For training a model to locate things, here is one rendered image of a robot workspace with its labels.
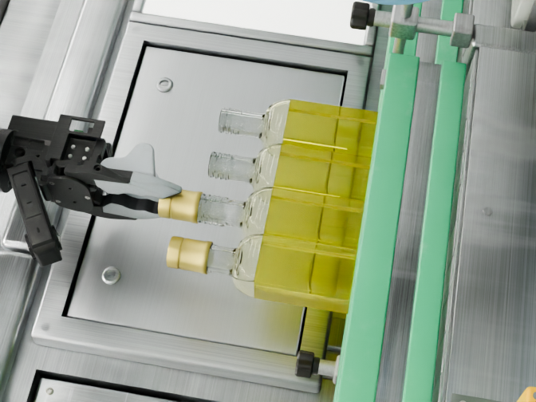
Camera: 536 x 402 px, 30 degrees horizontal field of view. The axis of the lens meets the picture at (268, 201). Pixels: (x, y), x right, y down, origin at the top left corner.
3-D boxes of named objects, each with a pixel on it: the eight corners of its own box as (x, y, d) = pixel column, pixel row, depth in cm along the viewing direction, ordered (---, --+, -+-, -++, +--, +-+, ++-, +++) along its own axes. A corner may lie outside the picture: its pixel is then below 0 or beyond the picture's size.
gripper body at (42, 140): (111, 120, 111) (5, 104, 112) (90, 186, 106) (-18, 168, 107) (119, 156, 117) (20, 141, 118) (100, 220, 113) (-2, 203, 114)
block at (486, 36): (521, 80, 111) (458, 71, 111) (541, 26, 102) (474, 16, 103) (519, 107, 109) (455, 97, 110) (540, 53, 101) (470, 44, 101)
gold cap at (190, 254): (214, 251, 109) (174, 245, 109) (212, 235, 106) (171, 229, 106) (206, 280, 107) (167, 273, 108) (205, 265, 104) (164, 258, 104)
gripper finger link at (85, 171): (129, 163, 106) (52, 157, 108) (125, 175, 105) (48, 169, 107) (140, 186, 110) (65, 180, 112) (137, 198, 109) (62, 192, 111)
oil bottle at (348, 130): (446, 146, 117) (266, 118, 118) (454, 120, 112) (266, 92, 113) (441, 187, 114) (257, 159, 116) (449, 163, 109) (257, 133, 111)
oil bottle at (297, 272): (431, 281, 108) (238, 249, 110) (439, 259, 104) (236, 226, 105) (426, 329, 106) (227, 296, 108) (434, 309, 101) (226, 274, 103)
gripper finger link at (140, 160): (184, 139, 108) (104, 133, 110) (172, 186, 105) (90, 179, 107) (191, 155, 111) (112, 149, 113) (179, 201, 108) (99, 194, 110)
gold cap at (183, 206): (204, 202, 112) (166, 195, 112) (202, 186, 109) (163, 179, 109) (198, 229, 110) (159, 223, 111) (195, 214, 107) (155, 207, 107)
